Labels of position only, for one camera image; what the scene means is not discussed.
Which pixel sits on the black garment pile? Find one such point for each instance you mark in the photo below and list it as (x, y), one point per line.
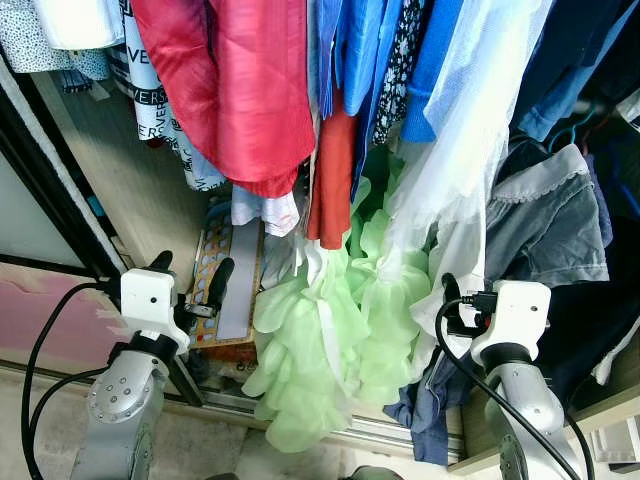
(600, 330)

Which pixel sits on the white dotted garment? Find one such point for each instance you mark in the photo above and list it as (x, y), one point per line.
(40, 35)

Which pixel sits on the bright blue shirt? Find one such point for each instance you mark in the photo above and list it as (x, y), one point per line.
(360, 50)

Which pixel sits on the orange-red garment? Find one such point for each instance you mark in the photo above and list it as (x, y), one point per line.
(332, 180)

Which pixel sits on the red hanging garment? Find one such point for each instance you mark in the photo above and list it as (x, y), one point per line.
(240, 90)

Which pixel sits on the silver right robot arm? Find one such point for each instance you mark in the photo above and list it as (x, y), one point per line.
(530, 400)

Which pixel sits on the light green ruffled dress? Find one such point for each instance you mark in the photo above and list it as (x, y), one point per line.
(310, 340)

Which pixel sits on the white pink-trimmed garment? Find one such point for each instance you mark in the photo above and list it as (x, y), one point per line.
(265, 212)

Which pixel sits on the white sheer garment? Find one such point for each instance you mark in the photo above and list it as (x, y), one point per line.
(470, 130)

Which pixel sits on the black white floral garment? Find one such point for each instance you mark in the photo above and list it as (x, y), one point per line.
(400, 60)

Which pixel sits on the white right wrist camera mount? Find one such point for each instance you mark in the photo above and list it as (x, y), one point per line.
(515, 315)

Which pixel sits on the blue denim garment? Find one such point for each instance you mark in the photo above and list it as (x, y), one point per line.
(430, 410)

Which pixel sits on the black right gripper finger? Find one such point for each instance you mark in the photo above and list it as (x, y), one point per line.
(451, 288)

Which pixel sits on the grey robot left leg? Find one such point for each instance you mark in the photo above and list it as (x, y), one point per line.
(222, 476)

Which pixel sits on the grey robot right leg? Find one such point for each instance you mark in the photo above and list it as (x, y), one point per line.
(375, 473)

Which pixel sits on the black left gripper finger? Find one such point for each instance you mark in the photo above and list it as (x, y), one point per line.
(221, 282)
(162, 261)

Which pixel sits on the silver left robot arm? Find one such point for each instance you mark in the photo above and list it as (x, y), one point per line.
(120, 400)

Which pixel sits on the grey shorts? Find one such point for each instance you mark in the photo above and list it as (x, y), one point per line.
(545, 225)

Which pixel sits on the white black lettered garment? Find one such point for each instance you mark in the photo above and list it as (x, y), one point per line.
(150, 100)

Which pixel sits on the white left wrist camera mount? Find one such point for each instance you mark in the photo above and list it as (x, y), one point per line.
(150, 297)

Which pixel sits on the grey robot leg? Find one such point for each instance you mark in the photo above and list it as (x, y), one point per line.
(222, 476)
(375, 473)

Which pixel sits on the black framed sliding door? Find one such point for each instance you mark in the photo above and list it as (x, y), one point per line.
(40, 220)

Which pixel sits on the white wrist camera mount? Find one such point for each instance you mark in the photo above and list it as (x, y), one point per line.
(150, 297)
(515, 315)

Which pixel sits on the navy hanging garment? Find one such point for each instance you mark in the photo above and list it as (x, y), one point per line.
(580, 50)

